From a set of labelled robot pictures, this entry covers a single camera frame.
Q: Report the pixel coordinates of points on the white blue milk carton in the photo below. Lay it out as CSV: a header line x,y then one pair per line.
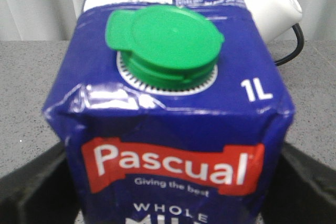
x,y
169,112

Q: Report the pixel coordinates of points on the white mug black handle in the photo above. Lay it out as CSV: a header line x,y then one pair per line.
x,y
275,17

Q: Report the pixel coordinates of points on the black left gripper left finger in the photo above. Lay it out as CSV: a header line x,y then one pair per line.
x,y
42,191

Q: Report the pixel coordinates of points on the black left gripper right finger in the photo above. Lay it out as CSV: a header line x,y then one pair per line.
x,y
302,190

